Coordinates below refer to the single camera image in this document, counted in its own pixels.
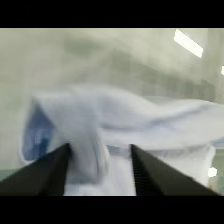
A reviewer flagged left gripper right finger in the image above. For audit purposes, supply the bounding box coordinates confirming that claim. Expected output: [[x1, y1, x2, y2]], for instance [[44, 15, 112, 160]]
[[130, 143, 218, 197]]

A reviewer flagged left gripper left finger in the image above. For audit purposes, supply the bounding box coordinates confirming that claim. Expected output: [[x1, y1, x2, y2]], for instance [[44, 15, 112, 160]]
[[0, 143, 72, 197]]

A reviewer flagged light blue shirt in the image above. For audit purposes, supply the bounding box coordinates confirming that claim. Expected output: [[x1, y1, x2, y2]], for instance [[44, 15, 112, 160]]
[[20, 87, 224, 197]]

